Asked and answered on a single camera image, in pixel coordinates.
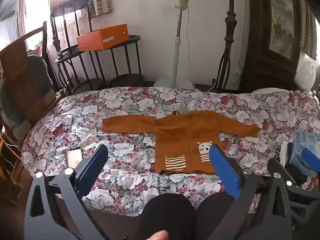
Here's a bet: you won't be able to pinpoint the white cloth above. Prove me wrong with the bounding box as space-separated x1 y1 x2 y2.
279 140 292 167

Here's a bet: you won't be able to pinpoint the orange knitted baby sweater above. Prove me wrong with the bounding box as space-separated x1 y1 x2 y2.
102 110 262 175

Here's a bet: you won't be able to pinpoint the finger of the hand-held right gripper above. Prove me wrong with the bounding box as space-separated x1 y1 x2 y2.
267 157 320 228
301 147 320 173

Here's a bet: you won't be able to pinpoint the small wooden block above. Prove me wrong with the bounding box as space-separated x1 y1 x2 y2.
66 149 83 168

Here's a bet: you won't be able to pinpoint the orange box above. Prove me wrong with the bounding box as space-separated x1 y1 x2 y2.
76 24 130 52

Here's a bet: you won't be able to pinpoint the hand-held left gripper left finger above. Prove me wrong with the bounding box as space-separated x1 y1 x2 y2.
25 144 109 240

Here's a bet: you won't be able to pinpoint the dark wooden cabinet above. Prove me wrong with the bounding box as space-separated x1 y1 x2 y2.
239 0 309 93

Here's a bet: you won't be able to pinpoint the white standing fan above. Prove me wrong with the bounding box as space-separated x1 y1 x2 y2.
153 0 225 90

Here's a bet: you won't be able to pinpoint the wooden chair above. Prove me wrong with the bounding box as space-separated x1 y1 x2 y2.
0 21 64 143

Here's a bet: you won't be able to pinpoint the floral blanket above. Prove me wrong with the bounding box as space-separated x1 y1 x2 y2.
21 86 320 217

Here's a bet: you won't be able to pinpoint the person's left hand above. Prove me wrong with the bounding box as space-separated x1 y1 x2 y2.
146 230 169 240

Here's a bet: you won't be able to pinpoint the fan power cable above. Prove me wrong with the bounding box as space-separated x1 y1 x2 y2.
185 10 192 54

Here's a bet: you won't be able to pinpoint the white plastic bag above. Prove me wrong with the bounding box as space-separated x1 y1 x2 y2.
294 52 320 92

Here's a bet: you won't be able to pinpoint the person's black pants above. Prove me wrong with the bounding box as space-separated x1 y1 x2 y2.
139 192 237 240

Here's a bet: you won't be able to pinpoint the framed painting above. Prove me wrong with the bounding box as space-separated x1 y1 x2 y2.
268 0 297 57

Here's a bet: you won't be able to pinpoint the dark navy cloth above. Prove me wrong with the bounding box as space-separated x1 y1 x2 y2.
285 142 309 187

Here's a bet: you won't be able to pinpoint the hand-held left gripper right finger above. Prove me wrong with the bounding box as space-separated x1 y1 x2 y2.
209 145 298 240

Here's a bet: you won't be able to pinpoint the light blue cloth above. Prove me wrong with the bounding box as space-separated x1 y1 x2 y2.
289 131 320 178

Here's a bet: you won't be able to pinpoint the black metal tiered rack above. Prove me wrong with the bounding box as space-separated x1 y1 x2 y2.
49 0 146 94

